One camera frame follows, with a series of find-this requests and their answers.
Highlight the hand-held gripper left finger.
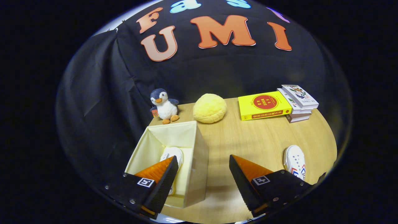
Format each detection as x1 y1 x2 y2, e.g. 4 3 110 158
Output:
104 156 180 220

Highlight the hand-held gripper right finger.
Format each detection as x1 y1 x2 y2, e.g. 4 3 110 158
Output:
229 154 313 218

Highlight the white canvas shoe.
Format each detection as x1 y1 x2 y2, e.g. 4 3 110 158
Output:
160 147 184 195
283 145 306 181

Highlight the yellow book red circle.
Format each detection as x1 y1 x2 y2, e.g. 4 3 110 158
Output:
238 91 293 121

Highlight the black backdrop cloth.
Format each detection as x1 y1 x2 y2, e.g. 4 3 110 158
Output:
56 0 352 193

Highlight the yellow round plush cushion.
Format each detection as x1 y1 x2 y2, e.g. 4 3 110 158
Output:
193 93 227 124

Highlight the penguin plush toy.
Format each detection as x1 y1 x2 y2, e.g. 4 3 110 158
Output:
150 88 180 125

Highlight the beige fabric storage box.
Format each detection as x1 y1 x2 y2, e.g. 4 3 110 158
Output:
124 121 209 209

